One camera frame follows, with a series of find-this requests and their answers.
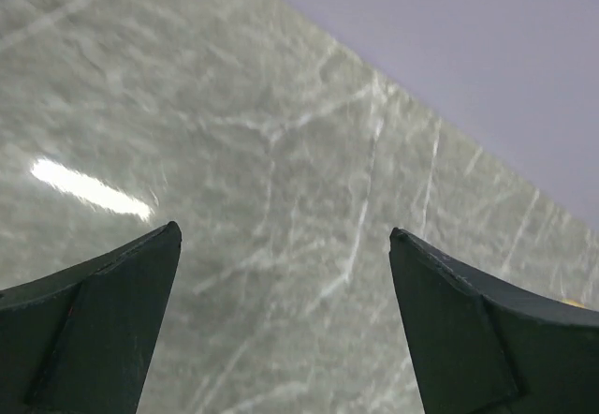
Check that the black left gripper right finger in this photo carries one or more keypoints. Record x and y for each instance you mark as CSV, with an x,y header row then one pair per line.
x,y
481,345

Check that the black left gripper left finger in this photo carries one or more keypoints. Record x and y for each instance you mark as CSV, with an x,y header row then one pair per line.
x,y
82,340

